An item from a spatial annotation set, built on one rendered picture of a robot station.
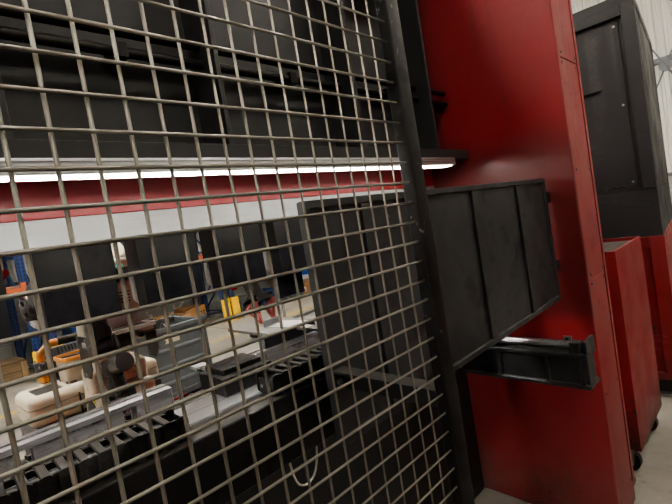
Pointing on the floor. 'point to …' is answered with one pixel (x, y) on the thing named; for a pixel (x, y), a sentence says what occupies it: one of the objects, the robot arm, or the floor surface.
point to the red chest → (633, 339)
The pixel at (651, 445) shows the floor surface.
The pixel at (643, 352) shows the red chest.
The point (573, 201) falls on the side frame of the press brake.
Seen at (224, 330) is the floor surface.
